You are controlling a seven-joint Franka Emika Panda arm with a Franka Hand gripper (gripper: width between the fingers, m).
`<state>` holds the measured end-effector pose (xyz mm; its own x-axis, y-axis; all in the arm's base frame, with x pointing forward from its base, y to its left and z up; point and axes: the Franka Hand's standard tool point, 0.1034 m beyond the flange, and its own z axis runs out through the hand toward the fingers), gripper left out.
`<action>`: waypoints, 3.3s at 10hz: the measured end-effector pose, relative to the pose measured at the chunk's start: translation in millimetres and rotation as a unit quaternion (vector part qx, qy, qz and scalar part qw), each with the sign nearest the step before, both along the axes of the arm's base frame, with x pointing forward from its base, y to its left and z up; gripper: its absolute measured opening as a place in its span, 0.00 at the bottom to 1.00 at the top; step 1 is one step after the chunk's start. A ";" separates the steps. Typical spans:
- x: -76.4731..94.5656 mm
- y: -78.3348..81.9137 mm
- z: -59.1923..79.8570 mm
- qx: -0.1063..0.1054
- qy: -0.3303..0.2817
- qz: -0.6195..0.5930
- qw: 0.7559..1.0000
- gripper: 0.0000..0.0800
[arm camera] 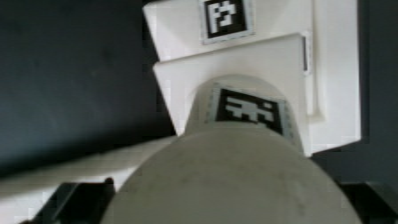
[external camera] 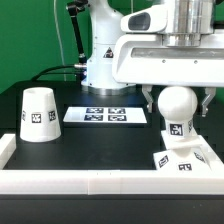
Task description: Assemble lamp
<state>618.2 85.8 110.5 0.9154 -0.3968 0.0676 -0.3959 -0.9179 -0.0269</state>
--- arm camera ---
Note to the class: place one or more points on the white U-shaped fence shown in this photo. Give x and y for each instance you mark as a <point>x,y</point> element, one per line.
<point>332,111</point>

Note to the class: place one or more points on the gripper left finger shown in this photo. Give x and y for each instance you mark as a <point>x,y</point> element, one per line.
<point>76,203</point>

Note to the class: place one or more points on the white lamp bulb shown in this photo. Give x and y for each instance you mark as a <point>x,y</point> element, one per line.
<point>229,176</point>

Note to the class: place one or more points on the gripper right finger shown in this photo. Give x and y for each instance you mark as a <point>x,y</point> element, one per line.
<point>373,199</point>

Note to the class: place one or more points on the white lamp base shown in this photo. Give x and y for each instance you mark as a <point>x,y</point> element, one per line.
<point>233,62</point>

